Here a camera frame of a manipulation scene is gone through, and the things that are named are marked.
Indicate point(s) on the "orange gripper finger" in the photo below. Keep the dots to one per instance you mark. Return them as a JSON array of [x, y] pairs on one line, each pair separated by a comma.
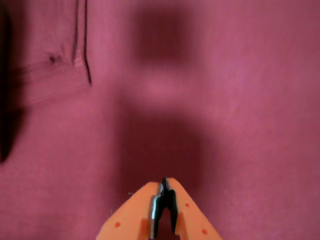
[[192, 217], [130, 215]]

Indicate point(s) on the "dark red trousers cloth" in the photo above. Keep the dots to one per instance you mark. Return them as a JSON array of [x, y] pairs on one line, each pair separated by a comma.
[[237, 100]]

